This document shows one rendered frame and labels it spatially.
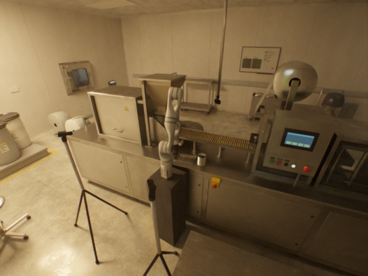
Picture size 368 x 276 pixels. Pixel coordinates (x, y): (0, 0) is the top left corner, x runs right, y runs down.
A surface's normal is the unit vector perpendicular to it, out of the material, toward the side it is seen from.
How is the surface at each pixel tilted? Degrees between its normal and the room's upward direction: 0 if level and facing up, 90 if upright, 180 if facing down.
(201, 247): 0
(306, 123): 90
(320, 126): 90
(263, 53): 90
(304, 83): 90
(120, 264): 0
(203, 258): 0
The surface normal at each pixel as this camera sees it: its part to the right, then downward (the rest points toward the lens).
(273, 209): -0.39, 0.44
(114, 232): 0.00, -0.88
